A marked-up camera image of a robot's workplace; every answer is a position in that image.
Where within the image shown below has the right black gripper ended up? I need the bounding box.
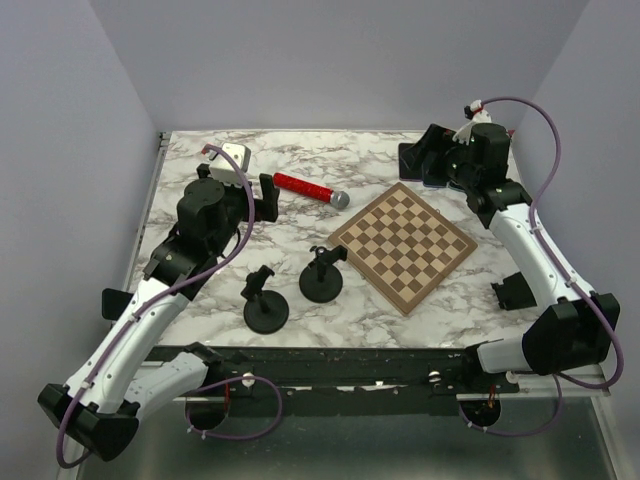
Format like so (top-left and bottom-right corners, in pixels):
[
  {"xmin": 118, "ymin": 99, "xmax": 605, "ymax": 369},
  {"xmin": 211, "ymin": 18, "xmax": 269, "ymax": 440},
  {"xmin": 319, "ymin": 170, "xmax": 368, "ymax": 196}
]
[{"xmin": 400, "ymin": 123, "xmax": 479, "ymax": 188}]

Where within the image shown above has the purple case phone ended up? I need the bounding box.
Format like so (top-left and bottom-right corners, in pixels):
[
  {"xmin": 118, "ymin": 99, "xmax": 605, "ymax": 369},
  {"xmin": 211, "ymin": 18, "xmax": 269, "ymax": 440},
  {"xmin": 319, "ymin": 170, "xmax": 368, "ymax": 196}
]
[{"xmin": 398, "ymin": 143, "xmax": 422, "ymax": 182}]

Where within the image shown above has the black phone stand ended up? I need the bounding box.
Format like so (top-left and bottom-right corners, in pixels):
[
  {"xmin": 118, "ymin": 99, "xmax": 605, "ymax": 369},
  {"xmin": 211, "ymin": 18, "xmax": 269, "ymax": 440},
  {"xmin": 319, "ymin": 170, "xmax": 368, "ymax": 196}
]
[
  {"xmin": 241, "ymin": 265, "xmax": 289, "ymax": 335},
  {"xmin": 299, "ymin": 245, "xmax": 348, "ymax": 304}
]

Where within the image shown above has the blue case phone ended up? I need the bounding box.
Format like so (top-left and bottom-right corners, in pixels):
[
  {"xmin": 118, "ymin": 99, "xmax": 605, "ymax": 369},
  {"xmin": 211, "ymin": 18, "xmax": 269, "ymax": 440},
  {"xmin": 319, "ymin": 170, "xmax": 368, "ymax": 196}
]
[{"xmin": 423, "ymin": 181, "xmax": 448, "ymax": 189}]

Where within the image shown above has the black phone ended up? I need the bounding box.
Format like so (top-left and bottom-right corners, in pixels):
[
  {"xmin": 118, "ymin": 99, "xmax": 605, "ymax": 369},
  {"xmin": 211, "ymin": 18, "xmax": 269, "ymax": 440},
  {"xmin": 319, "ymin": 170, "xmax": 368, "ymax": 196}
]
[{"xmin": 448, "ymin": 182, "xmax": 464, "ymax": 192}]

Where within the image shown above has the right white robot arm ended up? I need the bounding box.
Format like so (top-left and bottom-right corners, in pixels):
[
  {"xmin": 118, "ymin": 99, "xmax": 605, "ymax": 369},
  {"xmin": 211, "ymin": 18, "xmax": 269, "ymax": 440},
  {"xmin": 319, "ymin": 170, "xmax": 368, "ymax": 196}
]
[{"xmin": 399, "ymin": 123, "xmax": 620, "ymax": 392}]

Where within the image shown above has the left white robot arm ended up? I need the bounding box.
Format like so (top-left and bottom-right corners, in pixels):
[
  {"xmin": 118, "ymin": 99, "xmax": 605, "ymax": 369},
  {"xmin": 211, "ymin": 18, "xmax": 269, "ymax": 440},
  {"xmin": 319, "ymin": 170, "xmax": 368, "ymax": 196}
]
[{"xmin": 38, "ymin": 165, "xmax": 279, "ymax": 469}]

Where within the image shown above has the right phone holder black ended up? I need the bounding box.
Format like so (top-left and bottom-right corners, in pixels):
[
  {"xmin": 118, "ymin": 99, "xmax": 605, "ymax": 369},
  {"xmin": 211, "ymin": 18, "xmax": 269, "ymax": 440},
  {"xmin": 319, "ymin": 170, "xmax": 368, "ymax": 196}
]
[{"xmin": 491, "ymin": 272, "xmax": 537, "ymax": 311}]

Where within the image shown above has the wooden chessboard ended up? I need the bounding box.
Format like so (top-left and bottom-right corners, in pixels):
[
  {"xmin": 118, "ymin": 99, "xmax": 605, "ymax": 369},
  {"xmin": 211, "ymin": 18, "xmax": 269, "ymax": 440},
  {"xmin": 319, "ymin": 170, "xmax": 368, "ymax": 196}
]
[{"xmin": 329, "ymin": 183, "xmax": 477, "ymax": 316}]

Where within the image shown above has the red toy microphone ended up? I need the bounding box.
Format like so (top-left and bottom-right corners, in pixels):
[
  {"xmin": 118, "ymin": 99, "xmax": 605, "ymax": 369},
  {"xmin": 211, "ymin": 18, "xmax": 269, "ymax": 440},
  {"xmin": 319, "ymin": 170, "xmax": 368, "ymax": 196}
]
[{"xmin": 273, "ymin": 173, "xmax": 350, "ymax": 210}]

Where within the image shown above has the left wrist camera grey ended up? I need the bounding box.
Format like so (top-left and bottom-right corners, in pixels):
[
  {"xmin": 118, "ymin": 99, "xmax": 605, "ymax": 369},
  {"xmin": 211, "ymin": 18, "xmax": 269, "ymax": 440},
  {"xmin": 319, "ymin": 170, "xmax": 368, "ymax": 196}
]
[{"xmin": 208, "ymin": 141, "xmax": 254, "ymax": 187}]

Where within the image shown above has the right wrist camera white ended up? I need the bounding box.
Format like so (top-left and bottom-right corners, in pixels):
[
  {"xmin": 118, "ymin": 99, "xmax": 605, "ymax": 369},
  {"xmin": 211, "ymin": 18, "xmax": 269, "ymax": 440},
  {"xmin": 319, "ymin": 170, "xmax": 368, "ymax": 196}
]
[{"xmin": 452, "ymin": 100, "xmax": 492, "ymax": 145}]

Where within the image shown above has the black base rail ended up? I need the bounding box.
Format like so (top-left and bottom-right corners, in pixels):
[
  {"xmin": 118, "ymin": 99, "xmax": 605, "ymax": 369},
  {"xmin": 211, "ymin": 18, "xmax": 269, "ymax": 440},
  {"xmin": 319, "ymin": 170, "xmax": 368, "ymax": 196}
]
[{"xmin": 164, "ymin": 344, "xmax": 521, "ymax": 416}]

